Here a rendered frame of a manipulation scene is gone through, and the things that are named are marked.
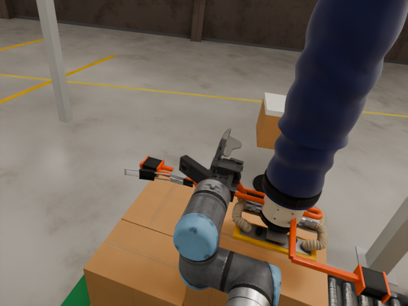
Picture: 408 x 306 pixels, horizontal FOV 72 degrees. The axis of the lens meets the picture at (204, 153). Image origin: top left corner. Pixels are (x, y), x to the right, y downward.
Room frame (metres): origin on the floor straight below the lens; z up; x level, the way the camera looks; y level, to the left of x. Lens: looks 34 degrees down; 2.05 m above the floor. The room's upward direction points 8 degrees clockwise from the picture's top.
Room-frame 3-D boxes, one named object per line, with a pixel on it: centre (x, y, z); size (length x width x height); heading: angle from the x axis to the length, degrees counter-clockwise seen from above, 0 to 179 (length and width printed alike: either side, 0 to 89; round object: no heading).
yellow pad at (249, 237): (0.79, -0.34, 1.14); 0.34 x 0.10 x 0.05; 78
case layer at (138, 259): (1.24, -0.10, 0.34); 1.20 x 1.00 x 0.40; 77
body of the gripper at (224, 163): (0.58, -0.06, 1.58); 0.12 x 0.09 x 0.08; 168
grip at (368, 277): (0.57, -0.60, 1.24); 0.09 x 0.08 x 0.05; 168
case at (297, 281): (0.88, -0.35, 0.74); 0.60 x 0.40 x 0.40; 76
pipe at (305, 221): (0.88, -0.36, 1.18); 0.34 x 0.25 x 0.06; 78
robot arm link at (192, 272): (0.41, -0.03, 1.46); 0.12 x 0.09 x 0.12; 75
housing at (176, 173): (0.98, 0.09, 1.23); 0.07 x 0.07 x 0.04; 78
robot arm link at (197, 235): (0.42, -0.02, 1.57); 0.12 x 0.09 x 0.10; 168
